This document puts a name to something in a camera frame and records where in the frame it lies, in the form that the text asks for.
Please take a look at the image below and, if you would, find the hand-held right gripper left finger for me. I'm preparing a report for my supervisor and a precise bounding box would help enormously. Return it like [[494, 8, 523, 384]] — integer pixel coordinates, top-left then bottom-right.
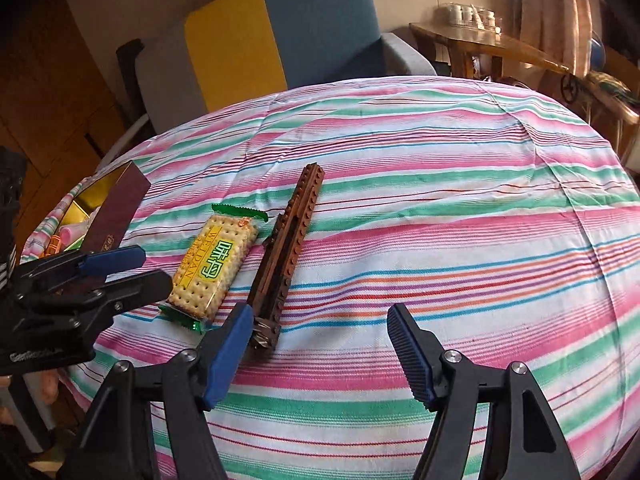
[[57, 302, 254, 480]]

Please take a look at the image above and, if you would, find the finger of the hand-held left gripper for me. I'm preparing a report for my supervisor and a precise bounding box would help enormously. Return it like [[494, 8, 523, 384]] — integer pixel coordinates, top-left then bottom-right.
[[55, 270, 173, 328], [21, 246, 147, 291]]

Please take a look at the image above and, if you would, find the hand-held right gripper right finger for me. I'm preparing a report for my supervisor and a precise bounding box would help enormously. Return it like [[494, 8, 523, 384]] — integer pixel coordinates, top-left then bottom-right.
[[387, 302, 583, 480]]

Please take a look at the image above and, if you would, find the dark red box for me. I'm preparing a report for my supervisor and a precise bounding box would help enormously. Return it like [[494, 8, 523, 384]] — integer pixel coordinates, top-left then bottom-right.
[[60, 160, 152, 261]]

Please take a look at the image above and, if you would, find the cracker packet with green ends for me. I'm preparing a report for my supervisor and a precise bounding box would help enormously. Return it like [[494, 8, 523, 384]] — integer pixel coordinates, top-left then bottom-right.
[[159, 203, 268, 335]]

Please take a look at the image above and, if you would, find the brown building block toy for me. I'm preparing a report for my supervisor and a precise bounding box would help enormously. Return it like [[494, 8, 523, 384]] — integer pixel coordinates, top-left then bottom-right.
[[248, 162, 326, 357]]

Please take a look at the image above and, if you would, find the striped pink and green cloth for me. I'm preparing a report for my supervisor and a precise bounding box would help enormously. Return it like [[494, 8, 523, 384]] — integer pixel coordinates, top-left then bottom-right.
[[25, 76, 637, 480]]

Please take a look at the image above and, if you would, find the blue and yellow armchair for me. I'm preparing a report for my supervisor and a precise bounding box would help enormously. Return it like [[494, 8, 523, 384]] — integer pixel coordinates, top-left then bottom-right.
[[115, 0, 438, 161]]

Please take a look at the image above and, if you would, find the wooden chair with clothes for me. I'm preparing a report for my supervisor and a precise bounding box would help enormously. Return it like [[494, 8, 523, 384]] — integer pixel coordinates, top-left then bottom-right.
[[560, 72, 640, 161]]

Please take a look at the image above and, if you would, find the wooden side table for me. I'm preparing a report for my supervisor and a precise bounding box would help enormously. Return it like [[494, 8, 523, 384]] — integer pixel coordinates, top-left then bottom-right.
[[409, 22, 571, 86]]

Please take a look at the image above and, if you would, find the green and yellow folded cloth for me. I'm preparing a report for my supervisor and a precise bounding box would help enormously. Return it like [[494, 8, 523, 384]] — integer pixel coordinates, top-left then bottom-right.
[[587, 71, 638, 106]]

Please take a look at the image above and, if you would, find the white tea set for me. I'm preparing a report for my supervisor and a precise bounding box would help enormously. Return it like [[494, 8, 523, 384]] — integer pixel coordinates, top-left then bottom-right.
[[434, 2, 502, 31]]

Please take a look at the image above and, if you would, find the blue fan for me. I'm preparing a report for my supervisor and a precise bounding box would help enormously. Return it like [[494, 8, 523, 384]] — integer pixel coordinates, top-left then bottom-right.
[[590, 35, 608, 73]]

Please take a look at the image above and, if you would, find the beige patterned curtain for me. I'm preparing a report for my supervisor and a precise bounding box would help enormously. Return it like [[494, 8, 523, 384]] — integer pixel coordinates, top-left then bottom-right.
[[515, 0, 596, 78]]

